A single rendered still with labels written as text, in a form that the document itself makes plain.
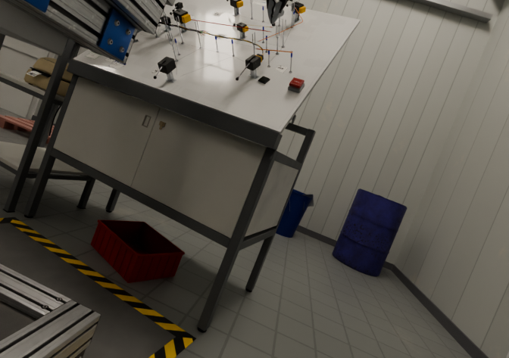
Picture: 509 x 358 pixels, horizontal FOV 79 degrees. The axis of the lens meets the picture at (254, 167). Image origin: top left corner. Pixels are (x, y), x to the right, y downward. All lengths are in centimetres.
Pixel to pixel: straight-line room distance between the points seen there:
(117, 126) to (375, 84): 346
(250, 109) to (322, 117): 298
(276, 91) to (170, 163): 56
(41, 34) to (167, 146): 79
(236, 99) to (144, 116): 46
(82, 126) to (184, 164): 63
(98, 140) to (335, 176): 314
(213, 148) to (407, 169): 338
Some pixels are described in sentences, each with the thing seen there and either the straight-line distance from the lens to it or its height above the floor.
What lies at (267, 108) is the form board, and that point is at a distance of 130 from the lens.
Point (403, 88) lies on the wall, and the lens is 450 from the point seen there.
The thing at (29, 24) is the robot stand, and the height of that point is 83.
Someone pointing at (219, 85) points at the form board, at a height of 99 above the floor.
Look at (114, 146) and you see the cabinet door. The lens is 163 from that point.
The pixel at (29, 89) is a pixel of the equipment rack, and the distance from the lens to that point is 208.
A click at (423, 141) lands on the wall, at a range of 447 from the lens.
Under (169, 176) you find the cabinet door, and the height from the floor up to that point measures 52.
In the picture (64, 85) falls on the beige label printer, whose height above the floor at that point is 72.
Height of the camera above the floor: 76
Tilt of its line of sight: 2 degrees down
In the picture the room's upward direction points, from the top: 21 degrees clockwise
